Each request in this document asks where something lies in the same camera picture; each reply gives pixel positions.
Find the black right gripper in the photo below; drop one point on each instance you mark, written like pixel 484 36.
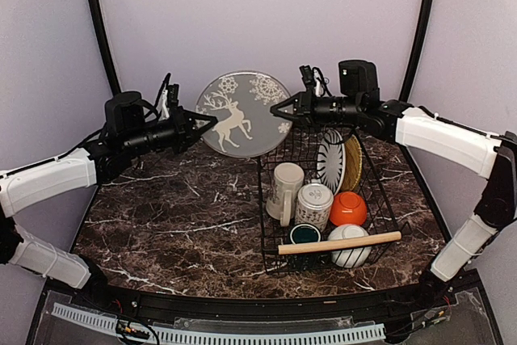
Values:
pixel 304 102

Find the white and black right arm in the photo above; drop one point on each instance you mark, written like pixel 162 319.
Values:
pixel 490 156

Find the white mug with grey pattern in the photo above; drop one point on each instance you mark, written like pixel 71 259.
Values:
pixel 288 178

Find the black wire dish rack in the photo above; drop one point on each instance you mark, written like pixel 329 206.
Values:
pixel 342 247

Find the white slotted cable duct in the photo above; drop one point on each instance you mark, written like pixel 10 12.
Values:
pixel 202 331

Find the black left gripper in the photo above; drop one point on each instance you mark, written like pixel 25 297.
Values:
pixel 187 135

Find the white cup with black characters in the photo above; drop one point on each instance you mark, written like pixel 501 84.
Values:
pixel 313 205

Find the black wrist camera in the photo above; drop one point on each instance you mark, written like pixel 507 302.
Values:
pixel 311 82
pixel 167 98

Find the yellow woven plate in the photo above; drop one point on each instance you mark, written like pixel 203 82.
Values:
pixel 353 165

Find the white plate with black stripes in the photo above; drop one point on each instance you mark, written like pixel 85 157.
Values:
pixel 331 160

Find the dark green cup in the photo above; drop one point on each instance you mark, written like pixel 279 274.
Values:
pixel 304 233

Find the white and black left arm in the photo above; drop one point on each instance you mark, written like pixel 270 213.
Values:
pixel 133 127

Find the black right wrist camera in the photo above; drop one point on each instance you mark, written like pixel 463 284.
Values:
pixel 311 82

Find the grey reindeer snowflake plate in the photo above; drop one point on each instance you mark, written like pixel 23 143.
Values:
pixel 241 102

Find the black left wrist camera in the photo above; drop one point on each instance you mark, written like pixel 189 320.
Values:
pixel 167 98

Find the orange bowl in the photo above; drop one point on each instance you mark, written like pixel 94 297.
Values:
pixel 348 208

